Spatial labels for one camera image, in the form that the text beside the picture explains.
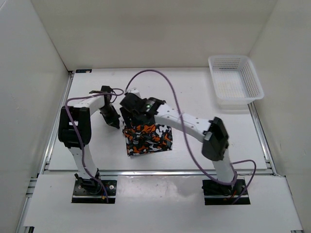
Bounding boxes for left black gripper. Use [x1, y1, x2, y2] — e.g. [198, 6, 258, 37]
[99, 105, 120, 128]

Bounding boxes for orange camouflage shorts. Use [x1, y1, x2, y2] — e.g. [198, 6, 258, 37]
[122, 124, 173, 157]

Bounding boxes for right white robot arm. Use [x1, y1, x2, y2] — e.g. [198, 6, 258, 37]
[120, 92, 237, 194]

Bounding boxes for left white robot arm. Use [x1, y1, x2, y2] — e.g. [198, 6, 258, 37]
[58, 85, 120, 194]

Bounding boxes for white plastic basket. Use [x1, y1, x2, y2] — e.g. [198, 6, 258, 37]
[208, 55, 264, 109]

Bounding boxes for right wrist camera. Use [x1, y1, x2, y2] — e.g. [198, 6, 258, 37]
[126, 88, 141, 98]

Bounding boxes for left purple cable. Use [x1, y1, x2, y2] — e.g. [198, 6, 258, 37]
[65, 87, 125, 204]

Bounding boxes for purple cable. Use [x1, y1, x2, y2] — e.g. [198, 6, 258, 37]
[124, 69, 257, 205]
[65, 87, 125, 204]

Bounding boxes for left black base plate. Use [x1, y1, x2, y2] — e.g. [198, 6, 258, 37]
[71, 173, 117, 204]

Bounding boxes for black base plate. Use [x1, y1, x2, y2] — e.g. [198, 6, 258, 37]
[202, 179, 251, 206]
[71, 173, 117, 204]

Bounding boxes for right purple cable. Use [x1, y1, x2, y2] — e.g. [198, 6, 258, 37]
[124, 69, 257, 205]

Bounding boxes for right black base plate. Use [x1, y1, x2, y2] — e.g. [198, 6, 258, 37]
[202, 179, 251, 206]

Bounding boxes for aluminium front rail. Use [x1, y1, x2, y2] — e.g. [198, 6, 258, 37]
[43, 168, 274, 176]

